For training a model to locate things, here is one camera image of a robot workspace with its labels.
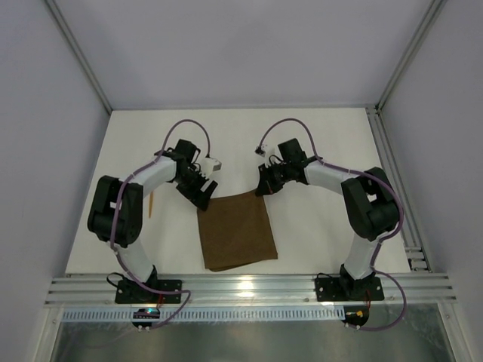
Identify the right corner aluminium post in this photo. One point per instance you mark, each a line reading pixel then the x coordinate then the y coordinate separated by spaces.
pixel 420 34

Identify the slotted cable duct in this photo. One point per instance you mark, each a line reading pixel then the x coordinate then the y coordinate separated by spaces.
pixel 210 314

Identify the aluminium rail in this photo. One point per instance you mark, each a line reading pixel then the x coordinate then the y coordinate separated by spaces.
pixel 84 290
pixel 416 254

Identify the right side aluminium rail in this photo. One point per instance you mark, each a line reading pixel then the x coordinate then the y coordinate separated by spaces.
pixel 416 254

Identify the orange plastic fork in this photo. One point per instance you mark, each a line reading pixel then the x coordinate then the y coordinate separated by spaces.
pixel 151 199

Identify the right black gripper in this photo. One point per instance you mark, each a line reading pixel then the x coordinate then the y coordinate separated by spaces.
pixel 269 176

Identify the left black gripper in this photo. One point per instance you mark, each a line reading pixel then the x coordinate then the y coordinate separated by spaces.
pixel 195 185

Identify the corner aluminium post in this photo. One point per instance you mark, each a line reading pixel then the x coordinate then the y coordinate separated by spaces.
pixel 420 34
pixel 69 37

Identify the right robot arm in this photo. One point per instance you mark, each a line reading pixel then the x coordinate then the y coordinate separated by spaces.
pixel 371 208

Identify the left black connector board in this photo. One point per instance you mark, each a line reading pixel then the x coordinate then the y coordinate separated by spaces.
pixel 145 318

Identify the right black connector board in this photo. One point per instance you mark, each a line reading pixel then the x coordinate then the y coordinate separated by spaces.
pixel 355 316

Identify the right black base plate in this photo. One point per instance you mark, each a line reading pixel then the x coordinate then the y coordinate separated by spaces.
pixel 345 289

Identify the front aluminium rail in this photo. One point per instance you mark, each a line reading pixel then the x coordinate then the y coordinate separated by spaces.
pixel 84 290

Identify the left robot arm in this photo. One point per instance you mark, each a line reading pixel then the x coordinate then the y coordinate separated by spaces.
pixel 116 214

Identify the black connector board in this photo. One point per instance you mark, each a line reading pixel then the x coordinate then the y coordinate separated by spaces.
pixel 355 316
pixel 145 318

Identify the left corner aluminium post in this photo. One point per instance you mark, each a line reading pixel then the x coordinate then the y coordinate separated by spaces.
pixel 69 37

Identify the brown cloth napkin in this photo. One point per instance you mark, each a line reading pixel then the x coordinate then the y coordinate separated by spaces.
pixel 235 231

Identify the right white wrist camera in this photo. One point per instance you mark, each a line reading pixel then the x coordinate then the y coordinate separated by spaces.
pixel 266 152

